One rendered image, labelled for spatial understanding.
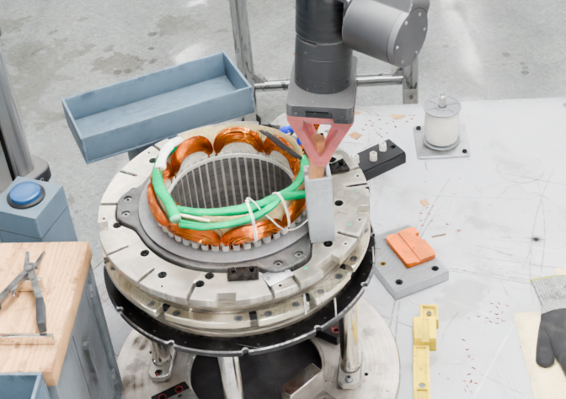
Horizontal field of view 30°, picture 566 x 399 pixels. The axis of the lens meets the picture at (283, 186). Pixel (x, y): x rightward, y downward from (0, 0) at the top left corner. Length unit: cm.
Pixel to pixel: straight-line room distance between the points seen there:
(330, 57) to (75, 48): 274
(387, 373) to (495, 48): 221
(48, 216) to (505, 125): 84
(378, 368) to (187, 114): 43
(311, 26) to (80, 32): 283
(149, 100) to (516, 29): 223
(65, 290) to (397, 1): 51
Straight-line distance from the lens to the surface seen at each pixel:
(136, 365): 148
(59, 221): 143
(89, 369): 132
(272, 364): 147
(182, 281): 115
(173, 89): 156
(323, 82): 103
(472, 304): 155
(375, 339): 147
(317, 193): 113
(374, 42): 96
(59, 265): 125
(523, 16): 370
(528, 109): 191
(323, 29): 100
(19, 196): 140
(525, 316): 154
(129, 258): 119
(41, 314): 116
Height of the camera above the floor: 190
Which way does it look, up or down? 40 degrees down
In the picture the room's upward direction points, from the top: 5 degrees counter-clockwise
